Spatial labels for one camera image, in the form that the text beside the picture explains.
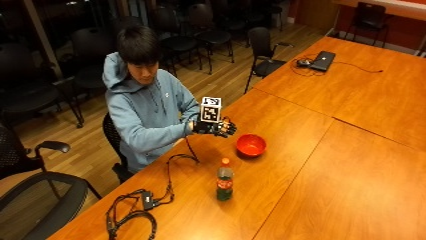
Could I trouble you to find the white marker cube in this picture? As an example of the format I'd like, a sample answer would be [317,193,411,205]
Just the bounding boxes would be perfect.
[198,96,224,124]

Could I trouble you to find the black office chair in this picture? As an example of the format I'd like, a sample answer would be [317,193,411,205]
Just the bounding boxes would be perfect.
[0,122,72,181]
[0,42,87,130]
[345,1,393,48]
[101,112,136,185]
[149,5,205,78]
[185,2,237,75]
[69,27,117,92]
[0,171,104,240]
[242,26,296,95]

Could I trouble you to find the coiled black cable bundle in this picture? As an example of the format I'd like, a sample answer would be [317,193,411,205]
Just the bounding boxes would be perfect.
[105,188,160,240]

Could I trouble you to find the thin black laptop cable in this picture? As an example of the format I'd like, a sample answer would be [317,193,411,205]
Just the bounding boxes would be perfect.
[332,61,385,74]

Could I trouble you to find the small black hub box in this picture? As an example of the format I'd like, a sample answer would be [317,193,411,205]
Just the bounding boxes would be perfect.
[140,191,156,211]

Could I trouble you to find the red bowl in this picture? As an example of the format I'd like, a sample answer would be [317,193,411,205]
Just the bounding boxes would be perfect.
[236,133,268,158]

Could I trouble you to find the black laptop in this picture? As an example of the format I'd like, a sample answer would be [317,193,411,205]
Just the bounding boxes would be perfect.
[309,50,337,73]

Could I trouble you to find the tangled black adapter cable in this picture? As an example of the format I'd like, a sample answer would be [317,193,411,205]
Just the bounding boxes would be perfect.
[290,53,322,78]

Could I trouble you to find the black glove cable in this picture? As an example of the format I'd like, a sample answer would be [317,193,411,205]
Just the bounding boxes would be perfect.
[152,120,201,206]

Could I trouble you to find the green bottle with red label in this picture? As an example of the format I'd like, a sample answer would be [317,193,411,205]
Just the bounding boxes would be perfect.
[216,157,234,202]

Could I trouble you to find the the person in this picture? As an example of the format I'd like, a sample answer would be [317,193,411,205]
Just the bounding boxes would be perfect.
[101,24,202,174]

